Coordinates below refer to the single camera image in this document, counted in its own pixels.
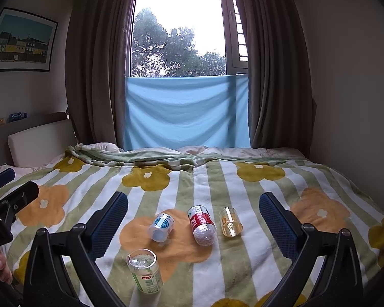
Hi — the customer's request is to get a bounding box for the framed wall picture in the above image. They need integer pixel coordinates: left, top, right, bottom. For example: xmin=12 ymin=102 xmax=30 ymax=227
xmin=0 ymin=7 xmax=59 ymax=73

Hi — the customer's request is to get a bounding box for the clear cup with red label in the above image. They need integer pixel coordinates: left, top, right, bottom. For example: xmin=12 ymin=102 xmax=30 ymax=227
xmin=187 ymin=205 xmax=217 ymax=247

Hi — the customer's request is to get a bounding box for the clear amber cup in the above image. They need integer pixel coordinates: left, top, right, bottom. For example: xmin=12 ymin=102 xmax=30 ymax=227
xmin=219 ymin=207 xmax=244 ymax=238

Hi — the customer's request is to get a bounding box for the striped floral blanket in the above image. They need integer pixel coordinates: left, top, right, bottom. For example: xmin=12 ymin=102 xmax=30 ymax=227
xmin=0 ymin=144 xmax=384 ymax=307

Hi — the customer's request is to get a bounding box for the light blue cloth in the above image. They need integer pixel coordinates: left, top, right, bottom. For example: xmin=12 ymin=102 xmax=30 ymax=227
xmin=124 ymin=74 xmax=251 ymax=150

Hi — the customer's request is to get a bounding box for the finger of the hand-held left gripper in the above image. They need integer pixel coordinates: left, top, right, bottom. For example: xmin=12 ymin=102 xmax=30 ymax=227
xmin=0 ymin=167 xmax=16 ymax=193
xmin=0 ymin=181 xmax=40 ymax=222

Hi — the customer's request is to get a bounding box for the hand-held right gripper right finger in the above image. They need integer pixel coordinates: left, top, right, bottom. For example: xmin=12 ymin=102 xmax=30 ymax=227
xmin=259 ymin=192 xmax=364 ymax=307

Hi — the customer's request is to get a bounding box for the window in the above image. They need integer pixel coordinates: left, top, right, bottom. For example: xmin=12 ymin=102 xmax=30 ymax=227
xmin=128 ymin=0 xmax=249 ymax=79

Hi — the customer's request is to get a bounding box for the brown curtain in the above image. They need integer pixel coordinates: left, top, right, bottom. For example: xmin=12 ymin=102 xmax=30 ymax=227
xmin=233 ymin=0 xmax=318 ymax=149
xmin=65 ymin=0 xmax=139 ymax=151

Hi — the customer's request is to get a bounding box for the pale pink quilt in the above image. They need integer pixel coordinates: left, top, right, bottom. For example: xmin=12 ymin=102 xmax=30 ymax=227
xmin=83 ymin=142 xmax=304 ymax=161

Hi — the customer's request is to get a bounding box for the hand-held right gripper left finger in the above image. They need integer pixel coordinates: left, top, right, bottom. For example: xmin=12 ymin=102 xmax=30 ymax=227
xmin=23 ymin=191 xmax=129 ymax=307

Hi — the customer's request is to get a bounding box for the clear cup with green label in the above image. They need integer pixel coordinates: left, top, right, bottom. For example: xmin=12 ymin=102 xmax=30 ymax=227
xmin=126 ymin=248 xmax=163 ymax=294

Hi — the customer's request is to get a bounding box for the white headboard cushion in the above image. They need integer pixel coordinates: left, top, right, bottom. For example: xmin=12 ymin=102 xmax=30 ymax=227
xmin=8 ymin=120 xmax=79 ymax=168

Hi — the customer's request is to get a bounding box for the person's left hand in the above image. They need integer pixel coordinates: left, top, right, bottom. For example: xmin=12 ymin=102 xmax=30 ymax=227
xmin=0 ymin=251 xmax=13 ymax=286

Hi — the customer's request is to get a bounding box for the clear cup with blue label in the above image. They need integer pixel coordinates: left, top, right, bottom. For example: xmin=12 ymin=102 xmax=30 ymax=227
xmin=147 ymin=213 xmax=175 ymax=243

